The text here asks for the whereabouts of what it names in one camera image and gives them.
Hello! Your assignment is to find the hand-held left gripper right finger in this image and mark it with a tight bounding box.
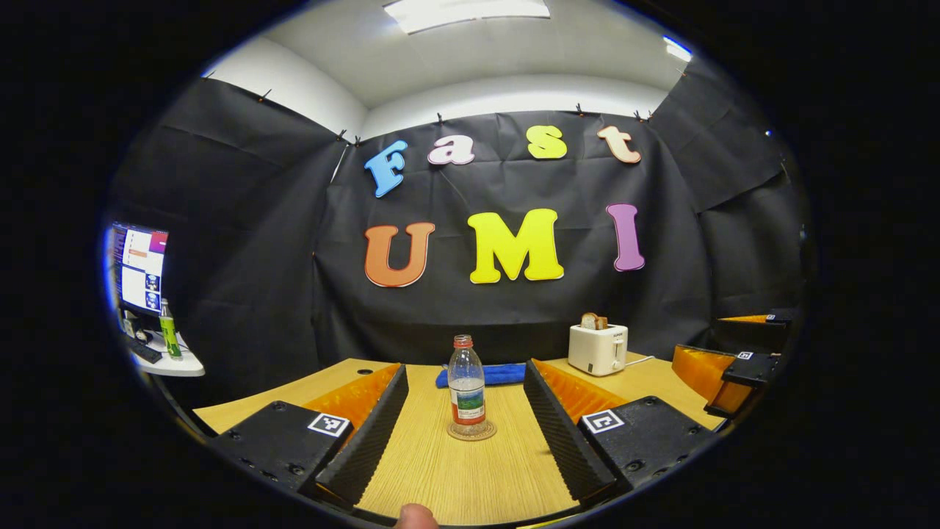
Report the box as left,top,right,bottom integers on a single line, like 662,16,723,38
521,359,717,511

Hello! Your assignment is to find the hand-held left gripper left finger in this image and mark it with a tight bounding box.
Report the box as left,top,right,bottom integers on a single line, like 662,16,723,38
209,362,410,509

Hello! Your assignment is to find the round wooden coaster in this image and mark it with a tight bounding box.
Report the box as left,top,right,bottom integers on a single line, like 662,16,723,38
446,419,497,442

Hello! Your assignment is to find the clear plastic water bottle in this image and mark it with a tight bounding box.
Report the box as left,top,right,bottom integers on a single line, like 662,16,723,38
447,334,487,436

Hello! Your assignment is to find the green bottle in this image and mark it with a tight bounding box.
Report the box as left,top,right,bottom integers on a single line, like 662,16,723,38
159,298,183,361

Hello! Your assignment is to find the blue towel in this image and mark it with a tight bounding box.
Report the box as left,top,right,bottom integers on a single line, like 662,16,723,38
435,363,527,389

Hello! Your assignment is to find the white toaster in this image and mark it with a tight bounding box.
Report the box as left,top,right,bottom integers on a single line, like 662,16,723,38
568,324,629,377

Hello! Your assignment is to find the white side table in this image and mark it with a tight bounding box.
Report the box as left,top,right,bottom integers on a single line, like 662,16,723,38
131,331,206,378

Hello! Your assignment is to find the black backdrop cloth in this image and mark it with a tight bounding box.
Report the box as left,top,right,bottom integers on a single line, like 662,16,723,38
106,55,809,409

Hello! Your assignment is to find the black keyboard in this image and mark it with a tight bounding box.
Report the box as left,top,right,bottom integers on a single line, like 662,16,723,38
125,338,164,365

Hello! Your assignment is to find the computer monitor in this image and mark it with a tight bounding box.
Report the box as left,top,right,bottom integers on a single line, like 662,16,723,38
110,223,170,317

